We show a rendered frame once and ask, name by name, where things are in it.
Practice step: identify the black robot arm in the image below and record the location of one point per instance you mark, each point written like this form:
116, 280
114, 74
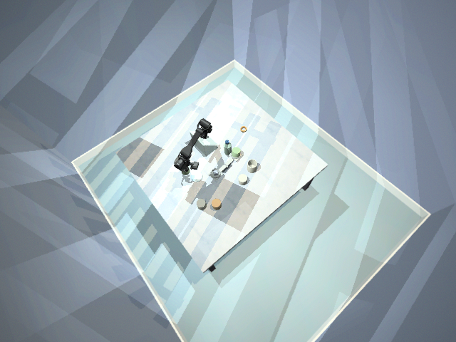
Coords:
185, 155

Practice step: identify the tan cylinder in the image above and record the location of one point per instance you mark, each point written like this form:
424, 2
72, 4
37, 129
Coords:
216, 204

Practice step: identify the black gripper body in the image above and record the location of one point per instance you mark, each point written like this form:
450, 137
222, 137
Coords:
194, 165

